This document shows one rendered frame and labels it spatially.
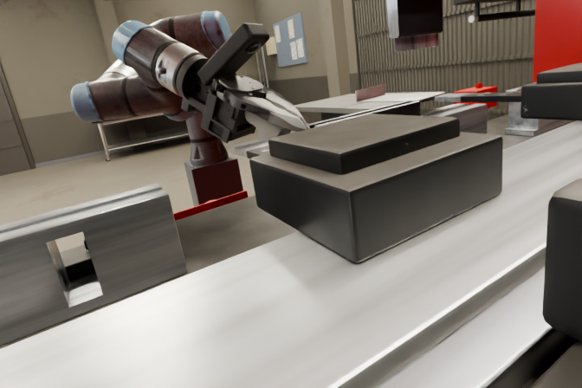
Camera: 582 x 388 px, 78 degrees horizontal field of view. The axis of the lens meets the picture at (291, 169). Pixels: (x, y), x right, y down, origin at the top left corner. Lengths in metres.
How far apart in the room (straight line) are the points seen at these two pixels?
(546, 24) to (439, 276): 1.34
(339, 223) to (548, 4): 1.35
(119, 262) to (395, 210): 0.30
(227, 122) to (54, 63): 7.43
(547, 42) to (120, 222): 1.35
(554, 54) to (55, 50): 7.47
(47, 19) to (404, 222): 7.90
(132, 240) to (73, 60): 7.52
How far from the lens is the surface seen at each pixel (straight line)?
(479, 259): 0.19
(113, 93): 0.74
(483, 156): 0.23
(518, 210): 0.24
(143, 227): 0.41
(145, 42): 0.63
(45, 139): 7.97
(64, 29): 7.95
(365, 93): 0.72
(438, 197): 0.21
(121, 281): 0.43
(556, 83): 0.49
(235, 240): 0.48
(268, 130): 0.50
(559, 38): 1.46
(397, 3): 0.60
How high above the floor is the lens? 1.08
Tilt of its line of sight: 15 degrees down
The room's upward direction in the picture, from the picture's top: 8 degrees counter-clockwise
